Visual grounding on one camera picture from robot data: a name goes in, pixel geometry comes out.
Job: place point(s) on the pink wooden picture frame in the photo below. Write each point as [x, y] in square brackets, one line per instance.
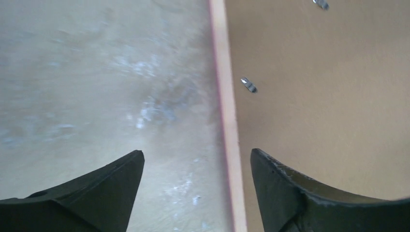
[221, 43]

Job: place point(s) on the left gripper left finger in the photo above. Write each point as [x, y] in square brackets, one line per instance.
[99, 201]

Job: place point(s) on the brown cardboard backing board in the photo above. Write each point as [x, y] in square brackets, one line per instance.
[333, 98]

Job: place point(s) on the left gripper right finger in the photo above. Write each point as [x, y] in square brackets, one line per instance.
[290, 201]

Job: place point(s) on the metal turn clip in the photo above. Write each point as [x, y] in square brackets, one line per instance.
[249, 85]
[323, 4]

